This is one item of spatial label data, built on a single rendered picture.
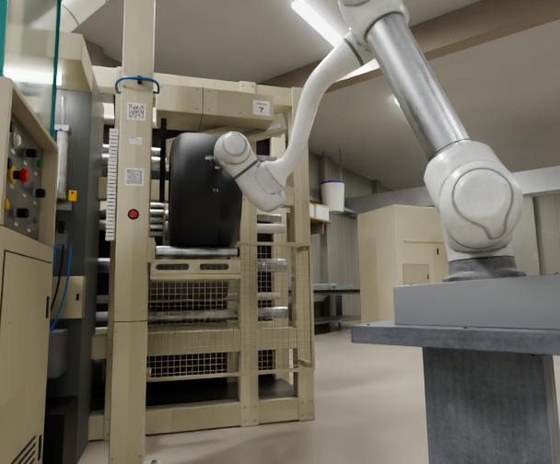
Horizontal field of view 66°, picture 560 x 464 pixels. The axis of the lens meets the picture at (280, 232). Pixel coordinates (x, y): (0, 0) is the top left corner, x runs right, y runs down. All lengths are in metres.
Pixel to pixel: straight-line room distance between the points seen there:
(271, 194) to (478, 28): 4.17
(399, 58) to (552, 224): 12.80
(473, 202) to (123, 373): 1.47
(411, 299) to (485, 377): 0.23
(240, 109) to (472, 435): 1.82
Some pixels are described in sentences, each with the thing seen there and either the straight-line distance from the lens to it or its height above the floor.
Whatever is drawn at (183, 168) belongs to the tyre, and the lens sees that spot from 1.76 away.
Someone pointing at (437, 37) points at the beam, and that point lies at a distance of 5.40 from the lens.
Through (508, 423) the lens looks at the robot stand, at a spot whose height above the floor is 0.45.
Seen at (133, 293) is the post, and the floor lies 0.73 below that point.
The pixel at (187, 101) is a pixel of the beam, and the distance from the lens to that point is 2.35.
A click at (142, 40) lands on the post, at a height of 1.84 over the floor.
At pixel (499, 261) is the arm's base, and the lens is 1.15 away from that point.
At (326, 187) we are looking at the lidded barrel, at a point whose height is 2.79.
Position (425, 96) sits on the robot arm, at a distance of 1.07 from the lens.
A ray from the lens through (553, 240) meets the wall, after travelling 13.76.
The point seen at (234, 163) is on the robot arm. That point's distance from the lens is 1.36.
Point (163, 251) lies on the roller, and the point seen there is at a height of 0.90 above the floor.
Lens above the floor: 0.73
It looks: 8 degrees up
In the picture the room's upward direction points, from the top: 1 degrees counter-clockwise
